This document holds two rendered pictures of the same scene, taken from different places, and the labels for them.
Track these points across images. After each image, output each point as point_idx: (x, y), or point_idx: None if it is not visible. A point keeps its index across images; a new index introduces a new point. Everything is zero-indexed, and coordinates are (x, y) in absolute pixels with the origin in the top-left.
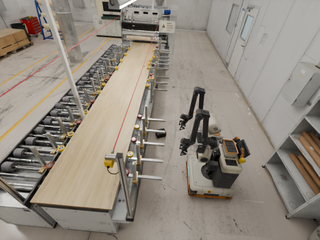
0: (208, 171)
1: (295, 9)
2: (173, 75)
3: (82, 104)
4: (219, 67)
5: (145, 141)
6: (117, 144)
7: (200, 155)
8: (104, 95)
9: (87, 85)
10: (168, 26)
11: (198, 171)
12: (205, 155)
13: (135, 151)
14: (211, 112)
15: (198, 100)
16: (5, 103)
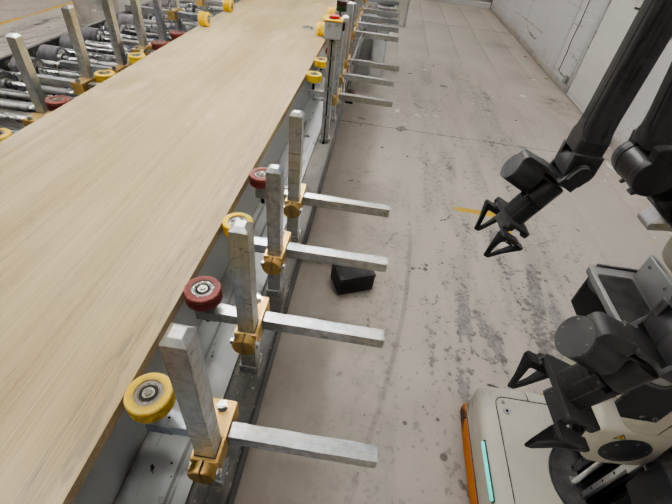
0: (600, 487)
1: None
2: (399, 97)
3: (15, 114)
4: (542, 90)
5: (276, 305)
6: (87, 313)
7: (613, 421)
8: (121, 86)
9: (73, 61)
10: None
11: (539, 479)
12: (656, 428)
13: (222, 356)
14: (536, 215)
15: (487, 173)
16: None
